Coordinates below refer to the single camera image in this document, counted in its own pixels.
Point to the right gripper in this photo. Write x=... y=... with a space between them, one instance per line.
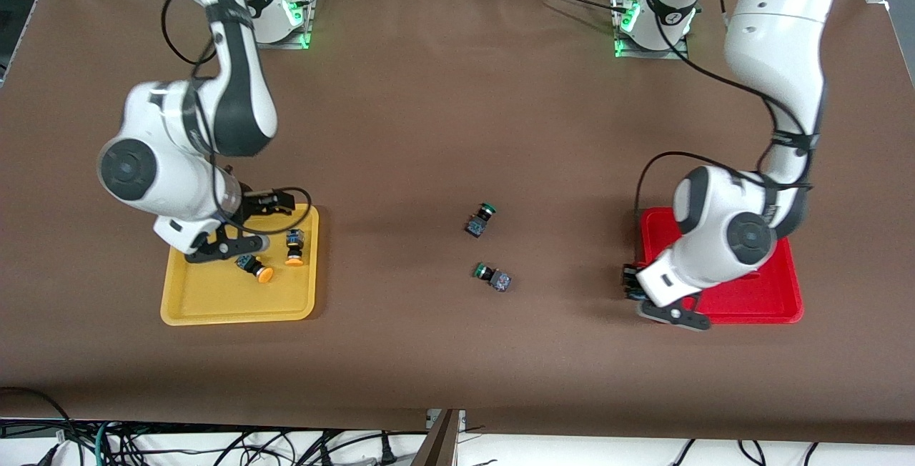
x=254 y=204

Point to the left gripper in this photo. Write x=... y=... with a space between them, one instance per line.
x=630 y=279

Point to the yellow push button switch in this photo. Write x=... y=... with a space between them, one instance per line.
x=294 y=241
x=265 y=274

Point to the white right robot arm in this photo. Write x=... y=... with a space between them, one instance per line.
x=164 y=166

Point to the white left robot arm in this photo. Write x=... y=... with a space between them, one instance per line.
x=779 y=44

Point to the yellow plastic tray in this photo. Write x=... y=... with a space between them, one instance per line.
x=214 y=301

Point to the red plastic tray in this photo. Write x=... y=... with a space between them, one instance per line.
x=758 y=301

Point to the green push button switch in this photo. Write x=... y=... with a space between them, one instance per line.
x=475 y=226
x=500 y=281

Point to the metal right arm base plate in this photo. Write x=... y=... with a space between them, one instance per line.
x=300 y=41

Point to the white frame bracket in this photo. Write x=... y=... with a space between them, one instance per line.
x=432 y=419

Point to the aluminium frame post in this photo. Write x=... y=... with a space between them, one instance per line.
x=439 y=444

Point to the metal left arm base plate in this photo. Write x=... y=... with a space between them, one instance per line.
x=654 y=55

